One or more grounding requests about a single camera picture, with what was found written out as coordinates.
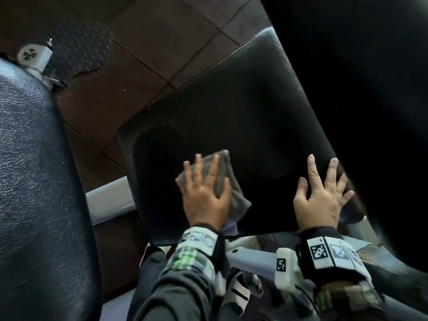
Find person's left hand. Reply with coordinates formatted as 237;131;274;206
175;153;233;231

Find person's right hand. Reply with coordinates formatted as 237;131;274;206
293;154;355;231

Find grey cleaning cloth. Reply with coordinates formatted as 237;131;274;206
176;149;252;222

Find person's left forearm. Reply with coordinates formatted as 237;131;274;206
133;260;216;321

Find person's right forearm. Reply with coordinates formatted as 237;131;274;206
314;280;428;321

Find person's dark trousers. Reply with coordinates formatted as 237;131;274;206
127;250;168;321

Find left marker wristband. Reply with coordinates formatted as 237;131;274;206
164;223;230;278

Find marker wristband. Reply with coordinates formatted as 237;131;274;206
296;226;374;286
164;223;230;278

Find right marker wristband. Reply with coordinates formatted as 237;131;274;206
296;226;374;286

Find cream foam slipper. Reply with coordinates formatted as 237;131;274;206
222;270;251;315
140;243;171;264

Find large black leather pad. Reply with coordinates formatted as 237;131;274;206
0;58;104;321

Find black studded floor mat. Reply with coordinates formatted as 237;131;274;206
43;20;113;79

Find grey base bar white cap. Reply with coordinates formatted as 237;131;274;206
16;43;67;91

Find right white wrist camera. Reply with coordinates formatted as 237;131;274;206
274;247;315;293

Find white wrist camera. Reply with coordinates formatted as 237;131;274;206
274;247;315;293
214;270;228;298

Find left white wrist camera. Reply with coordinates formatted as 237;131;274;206
214;270;228;298

